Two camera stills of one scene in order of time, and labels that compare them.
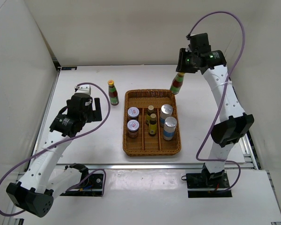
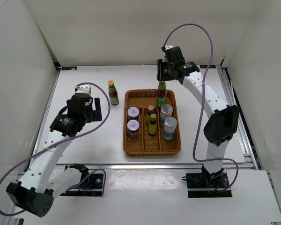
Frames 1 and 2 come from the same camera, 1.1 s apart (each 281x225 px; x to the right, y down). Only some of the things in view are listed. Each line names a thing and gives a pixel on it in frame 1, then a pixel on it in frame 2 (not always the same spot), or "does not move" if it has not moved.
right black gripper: [181, 66] → [160, 76]
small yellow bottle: [150, 111] does not move
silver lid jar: [133, 126] does not move
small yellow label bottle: [152, 125] does not move
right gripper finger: [97, 113] does not move
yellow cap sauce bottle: [176, 83] → [161, 94]
